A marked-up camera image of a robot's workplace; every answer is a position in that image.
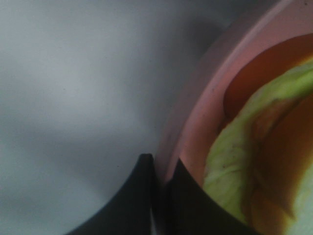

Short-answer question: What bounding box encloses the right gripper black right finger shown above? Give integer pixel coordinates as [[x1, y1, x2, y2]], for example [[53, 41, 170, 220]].
[[166, 160, 254, 235]]

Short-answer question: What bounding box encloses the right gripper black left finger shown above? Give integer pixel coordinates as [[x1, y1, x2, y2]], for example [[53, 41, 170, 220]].
[[69, 154, 154, 235]]

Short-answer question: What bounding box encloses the green lettuce leaf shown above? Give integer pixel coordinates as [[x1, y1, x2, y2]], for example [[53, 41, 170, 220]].
[[203, 62, 313, 235]]

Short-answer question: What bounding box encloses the pink round plate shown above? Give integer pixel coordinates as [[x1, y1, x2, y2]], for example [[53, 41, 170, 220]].
[[155, 0, 313, 185]]

